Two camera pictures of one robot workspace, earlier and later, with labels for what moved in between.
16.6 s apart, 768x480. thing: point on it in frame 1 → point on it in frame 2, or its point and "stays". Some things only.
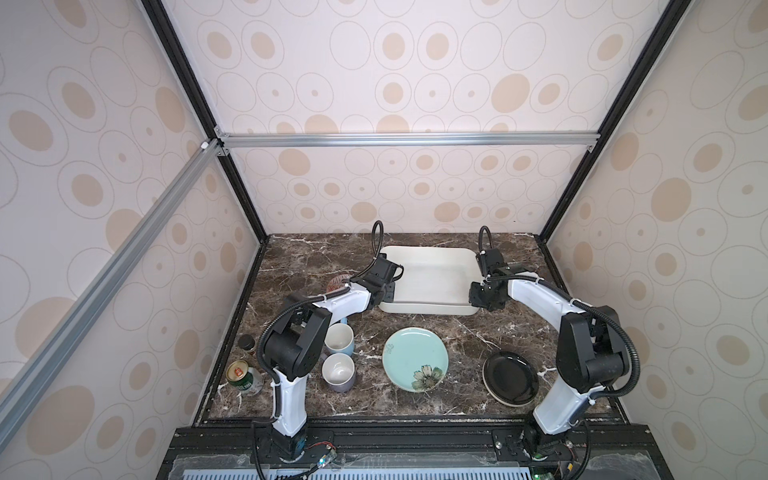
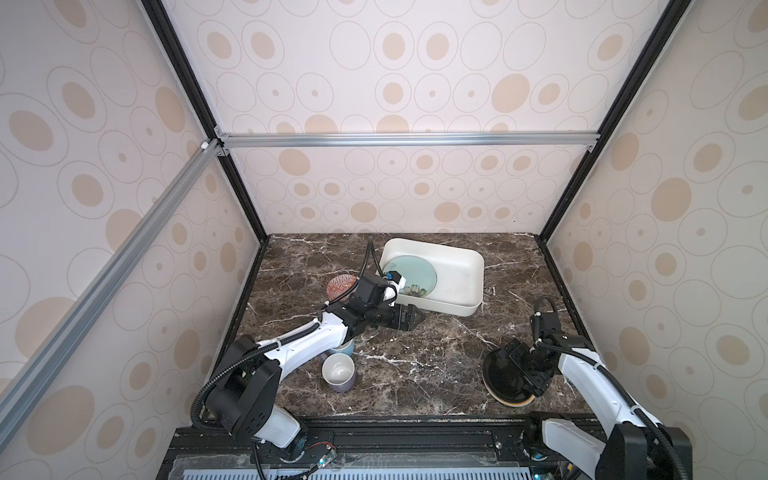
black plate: [510, 378] stays
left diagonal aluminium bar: [26, 383] stays
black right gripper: [475, 300] → [540, 384]
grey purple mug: [338, 372] stays
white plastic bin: [435, 280] stays
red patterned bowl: [336, 283] stays
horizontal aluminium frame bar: [408, 138] stays
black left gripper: [391, 292] → [407, 317]
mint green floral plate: [415, 359] → [421, 278]
